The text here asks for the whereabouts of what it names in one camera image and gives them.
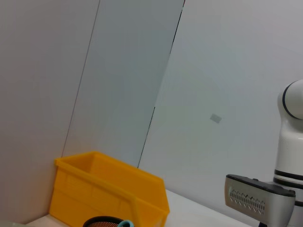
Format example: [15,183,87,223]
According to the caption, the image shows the black mesh pen holder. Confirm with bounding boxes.
[82,215,124,227]

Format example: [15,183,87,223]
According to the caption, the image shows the yellow plastic bin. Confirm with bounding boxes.
[49,151,170,227]

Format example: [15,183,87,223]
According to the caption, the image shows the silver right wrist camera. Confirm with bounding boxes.
[224,174,296,227]

